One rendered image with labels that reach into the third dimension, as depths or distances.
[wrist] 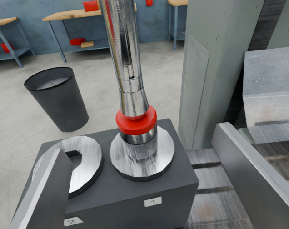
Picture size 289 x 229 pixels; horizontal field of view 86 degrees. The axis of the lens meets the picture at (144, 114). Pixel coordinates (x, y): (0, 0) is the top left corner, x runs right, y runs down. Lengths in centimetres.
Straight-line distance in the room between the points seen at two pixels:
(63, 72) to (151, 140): 194
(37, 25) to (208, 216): 492
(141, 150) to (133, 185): 4
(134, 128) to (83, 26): 446
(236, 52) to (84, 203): 60
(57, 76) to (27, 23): 307
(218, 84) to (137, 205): 55
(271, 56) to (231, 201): 49
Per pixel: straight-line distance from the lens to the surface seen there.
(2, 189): 199
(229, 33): 61
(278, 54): 71
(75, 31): 468
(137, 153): 19
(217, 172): 45
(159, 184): 21
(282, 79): 73
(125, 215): 25
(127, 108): 15
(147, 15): 439
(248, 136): 67
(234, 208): 42
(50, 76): 213
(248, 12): 61
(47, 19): 393
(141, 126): 16
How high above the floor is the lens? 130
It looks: 41 degrees down
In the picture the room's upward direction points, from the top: 7 degrees counter-clockwise
